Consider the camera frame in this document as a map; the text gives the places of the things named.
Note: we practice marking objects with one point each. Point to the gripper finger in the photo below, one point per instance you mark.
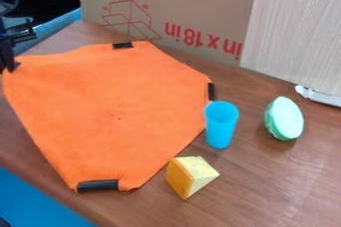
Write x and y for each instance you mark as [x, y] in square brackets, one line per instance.
[6, 55]

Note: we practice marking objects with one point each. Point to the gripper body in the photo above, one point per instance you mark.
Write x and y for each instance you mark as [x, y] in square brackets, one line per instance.
[17, 31]

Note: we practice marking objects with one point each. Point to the orange cloth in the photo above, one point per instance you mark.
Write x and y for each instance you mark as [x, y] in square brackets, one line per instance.
[111, 111]

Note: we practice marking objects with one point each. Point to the cardboard box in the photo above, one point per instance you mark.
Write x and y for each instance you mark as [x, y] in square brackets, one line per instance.
[186, 8]

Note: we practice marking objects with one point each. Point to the yellow toy cheese wedge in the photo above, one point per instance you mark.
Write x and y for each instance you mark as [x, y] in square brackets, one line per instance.
[191, 176]

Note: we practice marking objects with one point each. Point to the blue cup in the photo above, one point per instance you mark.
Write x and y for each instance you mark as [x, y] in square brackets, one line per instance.
[220, 123]

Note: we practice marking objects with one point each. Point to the light wooden board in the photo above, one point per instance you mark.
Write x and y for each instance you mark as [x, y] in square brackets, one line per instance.
[295, 35]

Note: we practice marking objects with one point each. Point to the green toy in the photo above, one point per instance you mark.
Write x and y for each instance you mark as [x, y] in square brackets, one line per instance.
[285, 118]

